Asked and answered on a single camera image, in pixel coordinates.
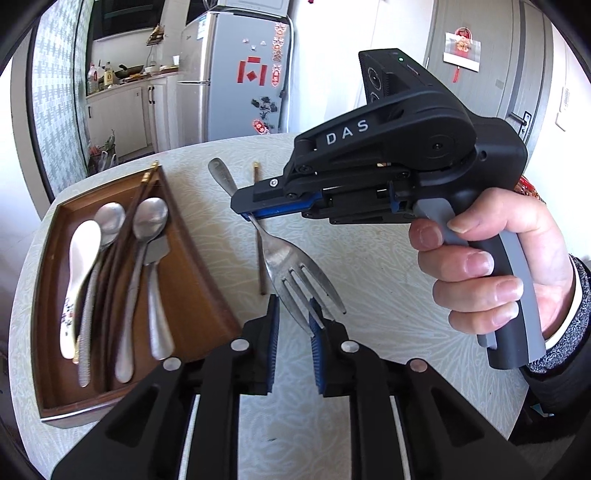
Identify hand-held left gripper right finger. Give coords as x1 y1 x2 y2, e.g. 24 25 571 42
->
308 298 546 480

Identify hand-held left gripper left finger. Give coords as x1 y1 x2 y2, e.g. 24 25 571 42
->
51 294 281 480

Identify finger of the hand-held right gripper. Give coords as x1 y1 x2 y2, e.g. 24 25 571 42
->
231 178 324 220

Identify metal fork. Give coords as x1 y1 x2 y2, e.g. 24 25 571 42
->
208 158 347 335

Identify brown wooden tray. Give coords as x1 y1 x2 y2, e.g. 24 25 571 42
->
31 166 243 430

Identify metal utensil flat head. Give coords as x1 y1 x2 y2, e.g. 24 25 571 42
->
142 235 176 361

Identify metal spoon smooth handle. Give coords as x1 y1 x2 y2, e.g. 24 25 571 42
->
114 198 170 385

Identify metal spoon textured handle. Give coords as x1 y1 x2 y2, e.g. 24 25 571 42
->
75 202 127 388

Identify person's right forearm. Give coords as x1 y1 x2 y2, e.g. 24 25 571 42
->
522 254 591 416

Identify person's right hand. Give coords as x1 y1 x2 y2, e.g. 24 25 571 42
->
409 187 583 342

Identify brown chopstick gold tip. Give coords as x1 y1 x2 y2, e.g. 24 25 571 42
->
252 161 267 296

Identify red hanging door decoration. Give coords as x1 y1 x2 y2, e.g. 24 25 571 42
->
443 27 482 85

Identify silver refrigerator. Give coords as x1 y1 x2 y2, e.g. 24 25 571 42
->
178 11 294 145

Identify grey room door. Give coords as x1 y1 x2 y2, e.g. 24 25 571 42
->
427 0 555 155

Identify white kitchen cabinet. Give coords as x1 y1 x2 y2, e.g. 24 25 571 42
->
85 76 184 163

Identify plastic trash bags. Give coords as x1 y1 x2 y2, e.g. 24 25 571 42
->
88 131 119 172

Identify white ceramic spoon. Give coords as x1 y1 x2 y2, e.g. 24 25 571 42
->
59 220 102 361

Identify patterned glass sliding door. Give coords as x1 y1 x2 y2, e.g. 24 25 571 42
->
25 0 94 204

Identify metal door handle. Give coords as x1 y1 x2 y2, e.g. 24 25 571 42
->
510 108 533 136

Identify white wall switch panel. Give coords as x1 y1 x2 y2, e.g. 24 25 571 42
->
556 87 572 133

